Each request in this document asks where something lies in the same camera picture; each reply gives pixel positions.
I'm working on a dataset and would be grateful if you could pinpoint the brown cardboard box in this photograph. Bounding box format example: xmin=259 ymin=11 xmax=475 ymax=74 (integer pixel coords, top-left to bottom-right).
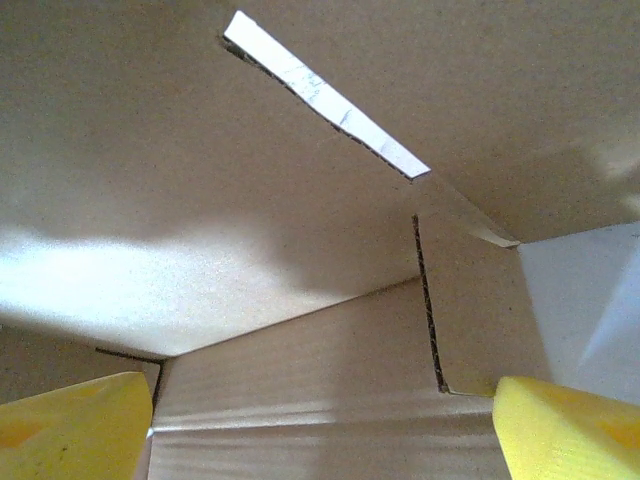
xmin=0 ymin=0 xmax=640 ymax=480

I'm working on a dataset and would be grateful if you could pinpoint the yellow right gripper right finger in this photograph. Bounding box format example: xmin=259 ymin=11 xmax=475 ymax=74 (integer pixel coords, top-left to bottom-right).
xmin=492 ymin=375 xmax=640 ymax=480

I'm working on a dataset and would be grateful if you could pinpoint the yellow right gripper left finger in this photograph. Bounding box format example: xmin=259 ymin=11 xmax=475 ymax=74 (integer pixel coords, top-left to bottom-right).
xmin=0 ymin=372 xmax=154 ymax=480

